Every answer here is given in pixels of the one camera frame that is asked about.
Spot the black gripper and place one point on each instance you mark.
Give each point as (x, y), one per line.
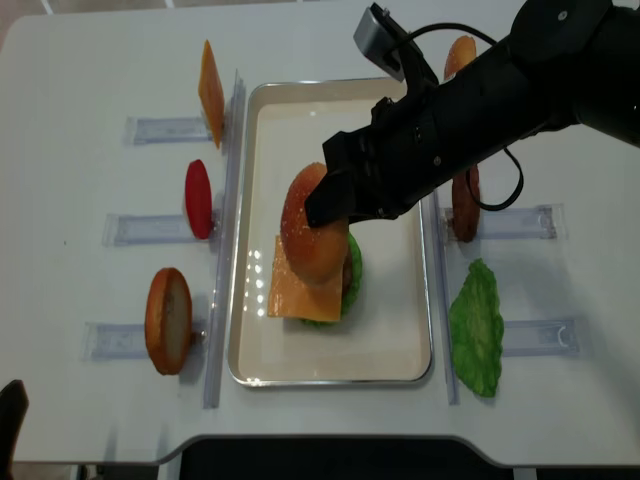
(379, 171)

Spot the sesame top bun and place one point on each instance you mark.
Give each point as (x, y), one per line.
(315, 255)

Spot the sesame bun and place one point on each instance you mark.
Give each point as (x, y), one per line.
(462, 52)
(315, 255)

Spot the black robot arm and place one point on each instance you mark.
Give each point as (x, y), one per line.
(563, 63)

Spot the meat patty in burger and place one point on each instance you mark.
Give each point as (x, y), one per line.
(347, 274)

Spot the lettuce leaf in burger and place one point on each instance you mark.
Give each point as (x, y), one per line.
(357, 268)

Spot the cheese slice on burger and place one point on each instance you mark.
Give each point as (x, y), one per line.
(290, 297)

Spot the standing brown meat patty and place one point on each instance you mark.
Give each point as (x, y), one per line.
(466, 213)

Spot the standing red tomato slice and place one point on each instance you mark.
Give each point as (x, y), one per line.
(198, 200)

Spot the standing yellow cheese slice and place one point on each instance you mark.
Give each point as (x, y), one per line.
(211, 94)

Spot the standing green lettuce leaf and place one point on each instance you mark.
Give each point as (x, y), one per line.
(477, 330)

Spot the white rectangular serving tray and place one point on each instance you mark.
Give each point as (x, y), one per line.
(386, 335)

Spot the right clear acrylic rack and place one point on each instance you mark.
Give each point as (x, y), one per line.
(524, 249)

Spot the clear acrylic rack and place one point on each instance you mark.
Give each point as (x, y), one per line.
(105, 341)
(524, 249)

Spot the standing bun slice left front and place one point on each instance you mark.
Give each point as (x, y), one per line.
(168, 321)

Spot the left clear acrylic rack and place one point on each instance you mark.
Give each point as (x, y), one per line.
(105, 341)

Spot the black object at corner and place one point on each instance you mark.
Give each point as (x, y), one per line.
(13, 407)

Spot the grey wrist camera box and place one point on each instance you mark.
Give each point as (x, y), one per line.
(374, 36)

